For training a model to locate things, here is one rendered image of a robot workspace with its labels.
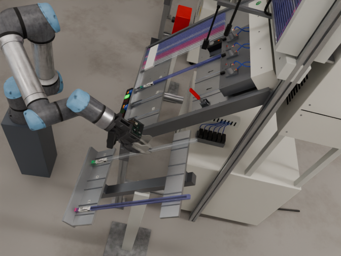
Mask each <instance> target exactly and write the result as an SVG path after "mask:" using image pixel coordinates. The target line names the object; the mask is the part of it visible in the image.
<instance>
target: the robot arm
mask: <svg viewBox="0 0 341 256"><path fill-rule="evenodd" d="M58 32H60V25H59V22H58V19H57V17H56V14H55V12H54V10H53V8H52V7H51V5H50V4H49V3H37V4H32V5H26V6H19V7H13V8H7V9H5V10H3V11H1V12H0V51H2V53H3V55H4V57H5V60H6V62H7V64H8V66H9V69H10V71H11V73H12V75H13V76H12V77H10V78H8V79H7V80H6V81H5V83H4V93H5V96H6V98H7V101H8V103H9V110H8V115H9V118H10V119H11V120H12V121H13V122H14V123H16V124H21V125H25V124H27V125H28V127H29V128H30V129H31V130H32V131H35V130H39V129H43V128H46V127H48V126H51V125H53V124H56V123H59V122H62V121H65V120H68V119H71V118H74V117H77V116H82V117H84V118H85V119H87V120H88V121H90V122H92V123H93V124H94V125H96V126H97V127H99V128H101V129H102V130H105V131H107V132H108V138H107V148H110V149H113V147H114V145H115V144H116V137H117V140H118V142H119V143H121V144H122V147H124V148H125V149H127V150H128V151H130V152H133V153H139V154H151V152H150V151H148V149H149V148H152V147H151V145H150V144H149V141H150V140H151V139H152V137H151V136H150V135H145V136H144V135H142V132H143V128H144V124H142V123H141V122H139V121H138V120H137V119H135V118H132V119H131V120H129V121H127V120H126V119H124V118H123V117H122V115H123V114H122V113H120V112H119V113H118V114H116V113H114V111H112V110H111V109H109V108H108V107H106V106H105V105H104V104H102V103H101V102H99V101H98V100H96V99H95V98H94V97H92V96H91V95H89V94H88V93H87V92H85V91H83V90H81V89H76V90H75V91H73V93H72V94H71V95H70V96H69V97H68V98H65V99H62V100H59V101H55V102H51V103H50V102H49V100H48V98H47V97H48V96H51V95H56V94H58V93H60V92H62V90H63V80H62V77H61V74H60V73H59V71H56V70H55V69H54V59H53V47H52V41H53V40H54V39H55V33H58ZM24 39H28V40H29V41H30V43H31V49H32V55H33V61H34V65H35V70H34V68H33V66H32V64H31V61H30V59H29V57H28V55H27V53H26V51H25V49H24V46H23V44H24ZM137 142H139V143H140V144H139V143H137ZM132 143H133V144H132Z"/></svg>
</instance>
